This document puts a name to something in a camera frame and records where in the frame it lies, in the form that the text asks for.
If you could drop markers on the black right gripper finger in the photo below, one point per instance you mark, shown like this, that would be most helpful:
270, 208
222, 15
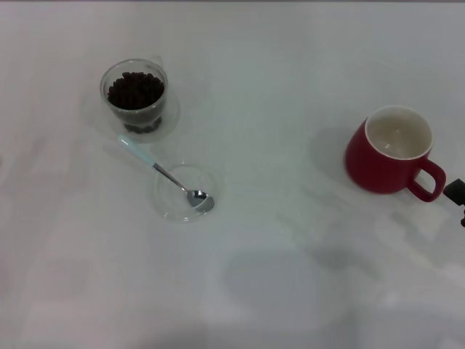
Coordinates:
456, 189

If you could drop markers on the red ceramic mug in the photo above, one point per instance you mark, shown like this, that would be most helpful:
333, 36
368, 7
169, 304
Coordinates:
367, 163

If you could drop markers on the coffee beans pile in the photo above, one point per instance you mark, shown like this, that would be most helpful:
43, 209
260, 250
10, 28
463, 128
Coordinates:
136, 91

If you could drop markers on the small clear glass dish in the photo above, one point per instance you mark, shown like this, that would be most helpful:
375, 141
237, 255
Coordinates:
170, 211

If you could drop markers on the double-wall glass cup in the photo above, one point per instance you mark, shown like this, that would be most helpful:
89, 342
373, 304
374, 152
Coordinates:
109, 78

